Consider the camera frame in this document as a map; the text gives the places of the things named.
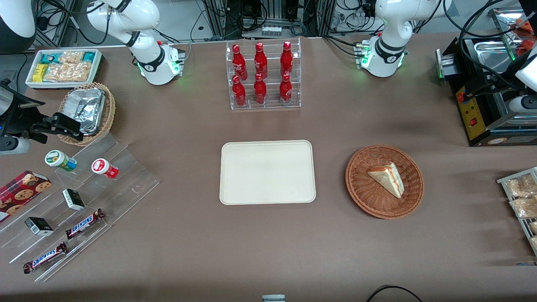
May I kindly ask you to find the brown round wicker basket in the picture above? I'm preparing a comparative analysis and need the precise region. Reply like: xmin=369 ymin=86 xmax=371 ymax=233
xmin=345 ymin=144 xmax=425 ymax=220

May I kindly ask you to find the steel warmer pan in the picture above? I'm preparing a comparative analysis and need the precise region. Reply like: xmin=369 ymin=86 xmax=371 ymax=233
xmin=475 ymin=40 xmax=517 ymax=75

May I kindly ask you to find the beige plastic serving tray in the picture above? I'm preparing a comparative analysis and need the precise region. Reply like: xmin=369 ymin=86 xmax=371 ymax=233
xmin=219 ymin=140 xmax=316 ymax=206

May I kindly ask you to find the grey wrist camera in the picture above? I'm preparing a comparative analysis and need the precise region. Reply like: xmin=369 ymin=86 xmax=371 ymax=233
xmin=509 ymin=95 xmax=537 ymax=114
xmin=0 ymin=138 xmax=31 ymax=156

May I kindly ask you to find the small dark green box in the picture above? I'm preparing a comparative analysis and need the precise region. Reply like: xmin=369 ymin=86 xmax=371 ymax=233
xmin=62 ymin=188 xmax=86 ymax=211
xmin=24 ymin=216 xmax=54 ymax=236

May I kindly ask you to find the clear bag of crackers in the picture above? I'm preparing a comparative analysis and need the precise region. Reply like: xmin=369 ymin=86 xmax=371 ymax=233
xmin=43 ymin=62 xmax=91 ymax=83
xmin=59 ymin=50 xmax=84 ymax=65

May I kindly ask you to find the green lid yogurt cup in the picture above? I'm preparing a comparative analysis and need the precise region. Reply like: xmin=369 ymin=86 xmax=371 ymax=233
xmin=45 ymin=150 xmax=78 ymax=172

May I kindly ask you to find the black looped table cable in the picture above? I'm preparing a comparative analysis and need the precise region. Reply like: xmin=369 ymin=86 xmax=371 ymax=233
xmin=366 ymin=285 xmax=424 ymax=302

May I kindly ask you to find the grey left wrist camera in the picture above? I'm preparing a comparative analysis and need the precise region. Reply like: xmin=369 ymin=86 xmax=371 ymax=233
xmin=509 ymin=95 xmax=537 ymax=114

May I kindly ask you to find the metal wire snack tray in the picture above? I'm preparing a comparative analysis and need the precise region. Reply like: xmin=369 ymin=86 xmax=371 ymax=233
xmin=497 ymin=167 xmax=537 ymax=256

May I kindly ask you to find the Snickers chocolate bar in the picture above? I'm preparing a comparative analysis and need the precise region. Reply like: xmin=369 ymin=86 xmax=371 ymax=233
xmin=23 ymin=242 xmax=68 ymax=274
xmin=65 ymin=208 xmax=105 ymax=240

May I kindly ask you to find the light tan wicker basket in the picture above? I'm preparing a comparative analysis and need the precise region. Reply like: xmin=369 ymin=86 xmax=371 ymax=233
xmin=58 ymin=82 xmax=116 ymax=146

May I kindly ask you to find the aluminium frame equipment rack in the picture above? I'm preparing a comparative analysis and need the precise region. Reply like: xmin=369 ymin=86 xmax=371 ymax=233
xmin=201 ymin=0 xmax=336 ymax=40

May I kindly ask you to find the stack of foil containers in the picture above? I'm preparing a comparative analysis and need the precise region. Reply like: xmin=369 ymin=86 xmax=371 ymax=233
xmin=62 ymin=87 xmax=106 ymax=135

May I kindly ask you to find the triangular sandwich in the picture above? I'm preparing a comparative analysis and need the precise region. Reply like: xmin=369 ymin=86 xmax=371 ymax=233
xmin=367 ymin=162 xmax=405 ymax=199

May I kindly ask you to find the red lid yogurt cup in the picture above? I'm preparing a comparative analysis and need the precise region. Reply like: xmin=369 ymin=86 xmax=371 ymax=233
xmin=91 ymin=158 xmax=119 ymax=180

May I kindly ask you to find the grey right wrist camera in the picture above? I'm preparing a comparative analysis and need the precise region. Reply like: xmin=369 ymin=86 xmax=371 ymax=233
xmin=0 ymin=138 xmax=31 ymax=156

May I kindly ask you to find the black food warmer machine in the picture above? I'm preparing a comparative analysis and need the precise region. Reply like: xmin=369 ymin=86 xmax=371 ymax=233
xmin=455 ymin=37 xmax=537 ymax=147

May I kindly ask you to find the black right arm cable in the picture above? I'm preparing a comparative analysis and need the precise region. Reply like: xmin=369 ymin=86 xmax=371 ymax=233
xmin=36 ymin=0 xmax=114 ymax=46

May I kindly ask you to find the clear acrylic stepped stand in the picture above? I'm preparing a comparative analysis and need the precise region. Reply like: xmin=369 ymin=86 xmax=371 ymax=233
xmin=0 ymin=133 xmax=160 ymax=282

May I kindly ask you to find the clear acrylic bottle rack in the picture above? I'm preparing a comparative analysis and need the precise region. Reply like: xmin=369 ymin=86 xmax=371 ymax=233
xmin=226 ymin=38 xmax=302 ymax=111

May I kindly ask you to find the red chocolate chip cookie box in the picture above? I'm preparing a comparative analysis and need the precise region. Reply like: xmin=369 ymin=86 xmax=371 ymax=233
xmin=0 ymin=170 xmax=52 ymax=223

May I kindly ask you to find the glass warmer cover frame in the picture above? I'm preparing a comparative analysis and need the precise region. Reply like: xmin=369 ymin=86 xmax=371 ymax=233
xmin=489 ymin=6 xmax=537 ymax=61

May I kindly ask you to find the red cola bottle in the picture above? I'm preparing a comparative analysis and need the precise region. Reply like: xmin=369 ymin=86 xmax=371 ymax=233
xmin=232 ymin=75 xmax=247 ymax=106
xmin=279 ymin=72 xmax=293 ymax=104
xmin=254 ymin=73 xmax=267 ymax=104
xmin=232 ymin=44 xmax=248 ymax=81
xmin=254 ymin=42 xmax=268 ymax=79
xmin=280 ymin=41 xmax=294 ymax=76

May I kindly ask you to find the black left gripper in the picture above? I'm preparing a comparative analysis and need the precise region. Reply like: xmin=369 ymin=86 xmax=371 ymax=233
xmin=464 ymin=72 xmax=516 ymax=98

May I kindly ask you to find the white rectangular snack bin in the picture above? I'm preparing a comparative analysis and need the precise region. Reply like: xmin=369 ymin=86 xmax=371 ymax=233
xmin=25 ymin=48 xmax=103 ymax=90

